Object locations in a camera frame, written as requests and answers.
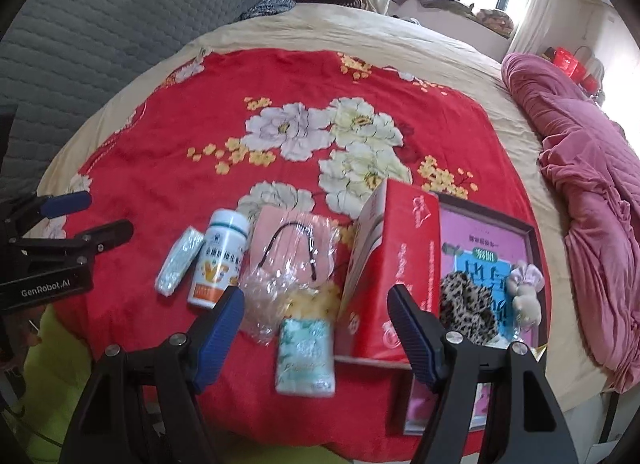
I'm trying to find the leopard print scrunchie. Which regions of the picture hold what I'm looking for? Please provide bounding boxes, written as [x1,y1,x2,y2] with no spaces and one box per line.
[439,271,498,345]

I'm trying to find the pink bow plush toy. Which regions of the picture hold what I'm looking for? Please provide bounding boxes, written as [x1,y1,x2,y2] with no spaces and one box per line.
[506,261,544,329]

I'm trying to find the left hand red nails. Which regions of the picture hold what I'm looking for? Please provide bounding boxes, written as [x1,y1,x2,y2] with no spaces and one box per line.
[1,306,46,371]

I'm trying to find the beige bed sheet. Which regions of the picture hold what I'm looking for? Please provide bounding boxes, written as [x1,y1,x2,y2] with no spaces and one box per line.
[37,4,608,413]

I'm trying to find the small white tissue pack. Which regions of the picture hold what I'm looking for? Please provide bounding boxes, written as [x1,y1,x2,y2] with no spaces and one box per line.
[154,226,204,297]

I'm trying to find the white supplement bottle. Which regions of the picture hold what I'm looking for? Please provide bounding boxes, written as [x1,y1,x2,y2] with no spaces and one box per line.
[188,209,250,308]

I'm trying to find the green white tissue pack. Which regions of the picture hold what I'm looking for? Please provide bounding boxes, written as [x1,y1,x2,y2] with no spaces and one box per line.
[274,318,335,398]

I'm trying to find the pink lid tray box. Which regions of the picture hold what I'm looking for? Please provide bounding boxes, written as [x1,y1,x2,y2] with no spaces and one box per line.
[401,190,550,437]

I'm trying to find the pink item in plastic bag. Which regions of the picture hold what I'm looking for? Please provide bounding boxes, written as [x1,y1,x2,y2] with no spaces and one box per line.
[241,205,341,345]

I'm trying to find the grey quilted headboard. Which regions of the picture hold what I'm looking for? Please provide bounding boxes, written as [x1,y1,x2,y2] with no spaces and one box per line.
[1,0,260,198]

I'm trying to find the red cardboard box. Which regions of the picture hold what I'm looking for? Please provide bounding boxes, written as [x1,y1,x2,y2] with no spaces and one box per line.
[334,179,440,368]

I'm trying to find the pink crumpled quilt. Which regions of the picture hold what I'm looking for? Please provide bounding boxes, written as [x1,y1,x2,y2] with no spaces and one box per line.
[501,53,639,392]

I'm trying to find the blue patterned pillow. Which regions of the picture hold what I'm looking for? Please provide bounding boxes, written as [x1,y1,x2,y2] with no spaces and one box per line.
[239,0,296,20]

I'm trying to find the red bags on rack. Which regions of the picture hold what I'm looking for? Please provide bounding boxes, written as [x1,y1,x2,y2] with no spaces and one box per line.
[541,45,605,97]

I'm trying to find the clothes on window sill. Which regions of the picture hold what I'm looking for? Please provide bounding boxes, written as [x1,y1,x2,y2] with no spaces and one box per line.
[392,0,514,39]

